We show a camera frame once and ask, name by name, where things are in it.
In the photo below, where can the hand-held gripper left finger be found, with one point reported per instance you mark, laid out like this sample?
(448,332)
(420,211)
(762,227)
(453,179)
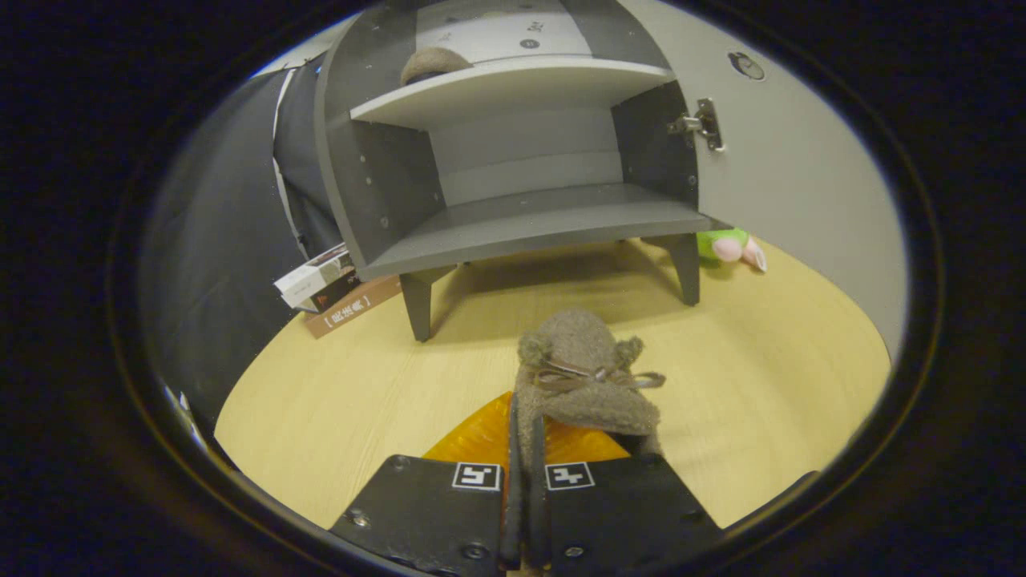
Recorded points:
(433,513)

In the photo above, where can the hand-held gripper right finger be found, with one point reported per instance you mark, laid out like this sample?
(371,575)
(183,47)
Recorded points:
(625,509)

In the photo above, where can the brown fuzzy shoe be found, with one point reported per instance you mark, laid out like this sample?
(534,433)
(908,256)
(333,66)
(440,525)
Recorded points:
(585,377)
(433,64)

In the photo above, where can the grey shoe cabinet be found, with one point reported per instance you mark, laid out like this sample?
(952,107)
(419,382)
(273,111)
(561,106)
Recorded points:
(521,216)

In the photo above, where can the metal door hinge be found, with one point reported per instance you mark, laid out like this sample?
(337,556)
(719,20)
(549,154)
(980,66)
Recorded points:
(699,124)

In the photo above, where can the brown book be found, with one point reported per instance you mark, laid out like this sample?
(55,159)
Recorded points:
(353,308)

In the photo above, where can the green and pink plush toy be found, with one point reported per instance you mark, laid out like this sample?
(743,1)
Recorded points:
(725,244)

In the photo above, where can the black backdrop cloth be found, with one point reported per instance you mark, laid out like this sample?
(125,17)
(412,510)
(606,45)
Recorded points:
(216,264)

